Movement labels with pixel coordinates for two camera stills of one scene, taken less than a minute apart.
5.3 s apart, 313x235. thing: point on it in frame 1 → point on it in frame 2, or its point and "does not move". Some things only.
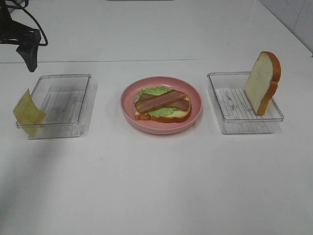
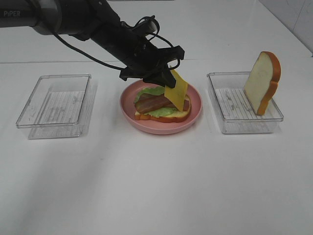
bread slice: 177,116 does not move
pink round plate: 152,127 does not move
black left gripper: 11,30 → 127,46
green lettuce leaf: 156,91 does not move
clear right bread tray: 235,111 does not move
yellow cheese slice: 28,115 → 177,94
